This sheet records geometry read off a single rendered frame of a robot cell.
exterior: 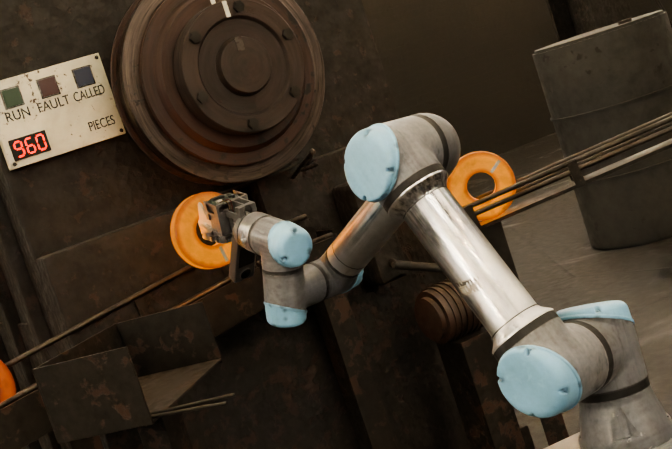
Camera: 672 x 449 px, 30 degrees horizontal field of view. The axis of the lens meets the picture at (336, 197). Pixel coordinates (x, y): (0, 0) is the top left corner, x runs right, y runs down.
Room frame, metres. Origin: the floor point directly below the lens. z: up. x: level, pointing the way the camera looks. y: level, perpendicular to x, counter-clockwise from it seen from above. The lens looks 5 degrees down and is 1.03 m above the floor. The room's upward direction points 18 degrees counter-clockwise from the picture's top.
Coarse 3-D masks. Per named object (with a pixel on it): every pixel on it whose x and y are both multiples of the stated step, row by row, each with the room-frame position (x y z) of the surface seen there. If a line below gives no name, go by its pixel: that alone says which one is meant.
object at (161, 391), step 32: (128, 320) 2.35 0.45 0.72; (160, 320) 2.32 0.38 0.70; (192, 320) 2.29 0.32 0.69; (64, 352) 2.22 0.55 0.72; (96, 352) 2.29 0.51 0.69; (128, 352) 2.05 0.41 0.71; (160, 352) 2.33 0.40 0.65; (192, 352) 2.30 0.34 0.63; (64, 384) 2.11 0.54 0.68; (96, 384) 2.08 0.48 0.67; (128, 384) 2.06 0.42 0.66; (160, 384) 2.26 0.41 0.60; (192, 384) 2.18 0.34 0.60; (64, 416) 2.12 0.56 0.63; (96, 416) 2.09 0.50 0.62; (128, 416) 2.06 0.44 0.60; (160, 448) 2.20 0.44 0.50; (192, 448) 2.24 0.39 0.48
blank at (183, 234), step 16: (208, 192) 2.49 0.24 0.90; (176, 208) 2.48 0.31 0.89; (192, 208) 2.47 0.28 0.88; (176, 224) 2.45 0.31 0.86; (192, 224) 2.46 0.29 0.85; (176, 240) 2.45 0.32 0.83; (192, 240) 2.46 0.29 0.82; (192, 256) 2.45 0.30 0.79; (208, 256) 2.46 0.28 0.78; (224, 256) 2.48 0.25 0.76
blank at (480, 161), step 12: (468, 156) 2.76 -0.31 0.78; (480, 156) 2.76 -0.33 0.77; (492, 156) 2.75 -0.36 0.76; (456, 168) 2.76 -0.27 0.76; (468, 168) 2.76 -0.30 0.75; (480, 168) 2.76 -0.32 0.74; (492, 168) 2.75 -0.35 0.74; (504, 168) 2.75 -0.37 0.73; (456, 180) 2.76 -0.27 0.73; (504, 180) 2.75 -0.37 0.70; (456, 192) 2.76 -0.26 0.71; (468, 192) 2.78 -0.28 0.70; (480, 204) 2.76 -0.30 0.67; (504, 204) 2.75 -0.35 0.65; (480, 216) 2.76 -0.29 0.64; (492, 216) 2.76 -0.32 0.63
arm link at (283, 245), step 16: (256, 224) 2.26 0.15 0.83; (272, 224) 2.22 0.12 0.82; (288, 224) 2.21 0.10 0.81; (256, 240) 2.24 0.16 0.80; (272, 240) 2.19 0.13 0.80; (288, 240) 2.18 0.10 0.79; (304, 240) 2.20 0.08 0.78; (272, 256) 2.19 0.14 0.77; (288, 256) 2.18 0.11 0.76; (304, 256) 2.20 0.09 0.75
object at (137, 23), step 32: (160, 0) 2.63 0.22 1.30; (288, 0) 2.77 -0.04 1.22; (128, 32) 2.59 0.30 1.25; (128, 64) 2.58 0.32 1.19; (320, 64) 2.79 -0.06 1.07; (128, 96) 2.56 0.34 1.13; (320, 96) 2.77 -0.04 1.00; (160, 128) 2.59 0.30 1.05; (192, 160) 2.61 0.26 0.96; (288, 160) 2.71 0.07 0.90
